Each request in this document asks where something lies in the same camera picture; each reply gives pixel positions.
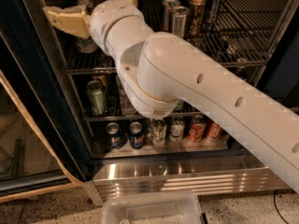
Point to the left orange can bottom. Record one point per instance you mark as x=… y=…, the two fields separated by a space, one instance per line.
x=197 y=128

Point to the wire shelf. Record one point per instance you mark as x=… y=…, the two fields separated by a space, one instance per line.
x=241 y=34
x=107 y=75

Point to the top wire shelf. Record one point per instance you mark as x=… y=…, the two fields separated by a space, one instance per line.
x=241 y=34

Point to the silver red bull can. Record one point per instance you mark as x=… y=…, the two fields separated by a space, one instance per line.
x=179 y=17
x=166 y=7

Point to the open glass fridge door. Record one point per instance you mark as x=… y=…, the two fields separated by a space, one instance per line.
x=28 y=164

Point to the front gold tall can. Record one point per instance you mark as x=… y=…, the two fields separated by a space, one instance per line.
x=197 y=10

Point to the right Pepsi can bottom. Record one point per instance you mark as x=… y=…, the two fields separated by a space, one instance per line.
x=136 y=135

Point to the green can middle shelf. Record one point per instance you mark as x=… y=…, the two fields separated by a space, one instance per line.
x=97 y=96

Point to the brown glass drink bottle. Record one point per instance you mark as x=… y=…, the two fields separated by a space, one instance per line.
x=240 y=70

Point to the right 7up can bottom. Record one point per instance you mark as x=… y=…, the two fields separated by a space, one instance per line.
x=176 y=130

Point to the clear plastic water bottle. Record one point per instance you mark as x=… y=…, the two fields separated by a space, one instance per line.
x=127 y=108

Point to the pepsi can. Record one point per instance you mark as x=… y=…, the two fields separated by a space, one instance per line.
x=136 y=135
x=114 y=135

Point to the black tall energy can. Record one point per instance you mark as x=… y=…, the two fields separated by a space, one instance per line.
x=212 y=8

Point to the clear plastic bin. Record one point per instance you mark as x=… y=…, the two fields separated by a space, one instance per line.
x=174 y=207

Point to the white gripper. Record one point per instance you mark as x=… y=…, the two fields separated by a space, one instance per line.
x=107 y=19

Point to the middle wire shelf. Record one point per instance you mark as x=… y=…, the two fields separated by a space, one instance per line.
x=107 y=75

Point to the stainless steel fridge base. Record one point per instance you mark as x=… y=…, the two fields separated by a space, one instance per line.
x=203 y=176

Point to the front silver Red Bull can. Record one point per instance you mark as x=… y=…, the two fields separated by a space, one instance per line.
x=179 y=17

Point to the left Pepsi can bottom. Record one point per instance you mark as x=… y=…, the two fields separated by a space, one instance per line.
x=114 y=135

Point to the left 7up can bottom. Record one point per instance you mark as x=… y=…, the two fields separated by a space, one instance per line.
x=158 y=132

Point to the green Mountain Dew can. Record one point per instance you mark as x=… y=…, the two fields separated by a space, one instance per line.
x=180 y=106

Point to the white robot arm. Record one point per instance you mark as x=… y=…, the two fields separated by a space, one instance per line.
x=158 y=69

